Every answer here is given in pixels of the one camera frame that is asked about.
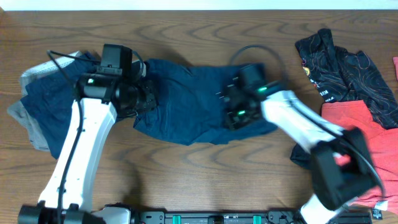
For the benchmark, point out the black patterned shirt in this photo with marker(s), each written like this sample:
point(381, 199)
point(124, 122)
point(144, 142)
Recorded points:
point(340, 76)

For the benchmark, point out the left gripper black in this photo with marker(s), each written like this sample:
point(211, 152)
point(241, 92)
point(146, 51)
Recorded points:
point(149, 100)

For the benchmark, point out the grey mesh garment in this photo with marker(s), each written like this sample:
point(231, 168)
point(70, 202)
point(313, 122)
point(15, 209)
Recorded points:
point(19, 113)

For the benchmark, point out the red garment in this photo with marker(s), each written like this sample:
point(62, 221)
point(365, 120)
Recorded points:
point(382, 144)

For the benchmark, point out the folded navy shorts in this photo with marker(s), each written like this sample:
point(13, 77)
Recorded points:
point(49, 101)

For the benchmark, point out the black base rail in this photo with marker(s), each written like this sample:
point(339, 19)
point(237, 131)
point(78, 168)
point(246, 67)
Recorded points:
point(217, 217)

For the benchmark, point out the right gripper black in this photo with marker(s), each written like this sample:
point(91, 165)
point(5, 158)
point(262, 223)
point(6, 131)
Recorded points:
point(231, 122)

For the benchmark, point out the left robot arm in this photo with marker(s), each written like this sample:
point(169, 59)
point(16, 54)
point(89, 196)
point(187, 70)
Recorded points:
point(115, 90)

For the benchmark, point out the dark blue denim shorts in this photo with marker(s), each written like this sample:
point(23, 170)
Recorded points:
point(189, 108)

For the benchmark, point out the black garment with logo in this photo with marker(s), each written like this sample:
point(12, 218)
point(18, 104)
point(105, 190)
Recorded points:
point(301, 157)

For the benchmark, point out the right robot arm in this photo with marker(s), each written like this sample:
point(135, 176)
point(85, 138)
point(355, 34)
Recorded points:
point(342, 168)

